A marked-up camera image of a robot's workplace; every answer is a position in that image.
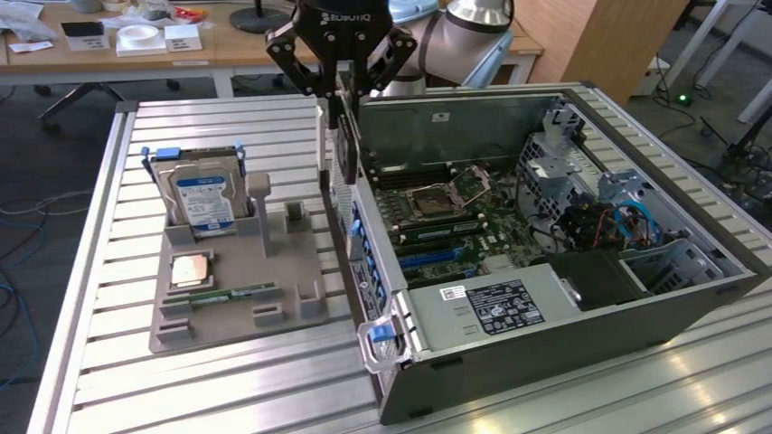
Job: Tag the grey cup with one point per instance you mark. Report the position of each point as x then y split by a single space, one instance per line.
86 5

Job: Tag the white paper card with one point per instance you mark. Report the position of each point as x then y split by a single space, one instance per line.
30 46

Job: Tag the silver metal bracket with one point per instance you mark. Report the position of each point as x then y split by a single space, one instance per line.
610 185

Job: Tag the open grey PC case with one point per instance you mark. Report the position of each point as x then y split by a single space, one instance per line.
543 361

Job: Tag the white labelled box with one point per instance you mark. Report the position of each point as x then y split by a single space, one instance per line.
180 34

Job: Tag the perforated metal drive cage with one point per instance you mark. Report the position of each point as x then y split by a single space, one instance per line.
552 176

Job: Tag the wooden desk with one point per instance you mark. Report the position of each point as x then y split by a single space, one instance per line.
242 50

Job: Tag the black expansion slot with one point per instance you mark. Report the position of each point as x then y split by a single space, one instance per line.
440 248

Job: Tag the flat white box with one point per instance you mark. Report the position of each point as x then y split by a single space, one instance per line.
142 50

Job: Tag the silver socket cover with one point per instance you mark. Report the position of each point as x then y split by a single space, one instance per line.
482 179

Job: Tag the device with green light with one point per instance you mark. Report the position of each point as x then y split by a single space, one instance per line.
684 98

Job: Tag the blue case latch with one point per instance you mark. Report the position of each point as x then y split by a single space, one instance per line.
382 339

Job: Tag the grey parts rack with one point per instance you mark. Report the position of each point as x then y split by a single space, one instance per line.
290 271

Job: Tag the black round lamp base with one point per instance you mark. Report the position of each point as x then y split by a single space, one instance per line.
259 22

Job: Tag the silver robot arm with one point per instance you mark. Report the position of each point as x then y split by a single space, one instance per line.
471 18

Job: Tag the black RAM slot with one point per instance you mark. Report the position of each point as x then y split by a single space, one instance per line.
440 238
410 166
440 243
410 172
410 183
410 177

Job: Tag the black plastic duct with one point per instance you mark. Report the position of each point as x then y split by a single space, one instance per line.
598 280

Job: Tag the silver chipset heat sink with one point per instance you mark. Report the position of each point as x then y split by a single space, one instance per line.
500 264

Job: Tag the beige tape roll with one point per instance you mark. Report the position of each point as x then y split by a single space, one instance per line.
108 5

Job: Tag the white tape roll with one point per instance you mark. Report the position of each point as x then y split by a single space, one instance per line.
123 35

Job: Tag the black stand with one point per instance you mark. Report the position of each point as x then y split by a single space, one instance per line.
748 140

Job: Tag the metal disk bay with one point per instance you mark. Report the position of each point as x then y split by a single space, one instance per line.
675 271

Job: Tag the blue expansion slot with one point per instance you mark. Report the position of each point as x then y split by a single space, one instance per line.
434 256

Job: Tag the green motherboard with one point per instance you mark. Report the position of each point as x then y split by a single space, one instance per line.
512 235

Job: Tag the CPU socket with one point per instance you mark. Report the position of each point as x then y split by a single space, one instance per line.
431 203

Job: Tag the white wall box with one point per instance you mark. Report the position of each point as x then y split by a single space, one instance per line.
654 77

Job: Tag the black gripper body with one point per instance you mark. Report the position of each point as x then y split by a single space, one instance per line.
344 22

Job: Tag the black and white box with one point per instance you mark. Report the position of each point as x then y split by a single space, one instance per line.
82 29

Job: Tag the small red item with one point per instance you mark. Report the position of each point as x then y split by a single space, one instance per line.
190 16

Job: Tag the clear plastic bag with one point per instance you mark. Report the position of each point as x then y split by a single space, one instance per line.
24 22

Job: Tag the hard disk with blue rails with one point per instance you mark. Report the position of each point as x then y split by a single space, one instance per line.
202 194

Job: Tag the wooden cabinet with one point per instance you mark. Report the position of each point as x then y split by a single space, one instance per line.
627 45

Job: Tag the copper-coloured CPU chip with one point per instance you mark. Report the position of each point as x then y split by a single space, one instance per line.
190 271

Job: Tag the white table frame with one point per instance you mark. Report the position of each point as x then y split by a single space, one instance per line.
754 106

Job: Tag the grey power supply unit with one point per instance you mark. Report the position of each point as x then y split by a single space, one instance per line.
459 325

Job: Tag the graphics card with black shroud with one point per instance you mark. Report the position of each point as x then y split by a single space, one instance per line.
350 153

